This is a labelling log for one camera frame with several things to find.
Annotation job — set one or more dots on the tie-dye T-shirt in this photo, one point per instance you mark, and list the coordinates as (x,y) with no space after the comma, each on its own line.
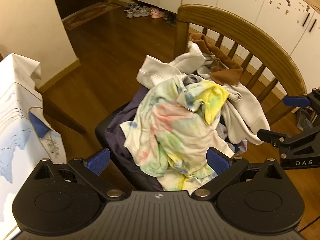
(175,130)

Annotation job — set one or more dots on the table with printed cloth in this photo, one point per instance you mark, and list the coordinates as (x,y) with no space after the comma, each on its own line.
(15,117)

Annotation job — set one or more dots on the white hoodie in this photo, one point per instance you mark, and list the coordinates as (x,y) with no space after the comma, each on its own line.
(160,67)

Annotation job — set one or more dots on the row of shoes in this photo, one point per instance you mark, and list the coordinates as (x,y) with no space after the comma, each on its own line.
(140,11)

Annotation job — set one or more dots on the patterned rug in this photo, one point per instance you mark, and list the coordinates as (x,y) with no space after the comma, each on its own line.
(92,13)

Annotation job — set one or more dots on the brown garment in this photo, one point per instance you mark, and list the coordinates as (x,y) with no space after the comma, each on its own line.
(225,75)

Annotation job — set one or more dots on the wooden chair with curved back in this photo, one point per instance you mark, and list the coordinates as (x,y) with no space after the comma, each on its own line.
(250,30)

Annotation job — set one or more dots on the white cabinet with stickers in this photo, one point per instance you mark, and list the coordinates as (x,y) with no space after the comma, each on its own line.
(275,17)

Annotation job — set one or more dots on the dark wooden table leg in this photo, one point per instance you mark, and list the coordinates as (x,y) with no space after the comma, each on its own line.
(65,117)

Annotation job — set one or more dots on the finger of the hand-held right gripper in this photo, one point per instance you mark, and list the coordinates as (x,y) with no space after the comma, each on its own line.
(296,101)
(271,136)

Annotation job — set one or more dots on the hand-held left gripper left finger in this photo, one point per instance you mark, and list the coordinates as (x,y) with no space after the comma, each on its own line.
(98,161)

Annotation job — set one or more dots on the dark navy garment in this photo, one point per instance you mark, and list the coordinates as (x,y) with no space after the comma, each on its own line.
(120,135)

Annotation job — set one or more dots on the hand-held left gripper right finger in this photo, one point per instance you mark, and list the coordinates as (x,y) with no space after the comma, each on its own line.
(218,161)

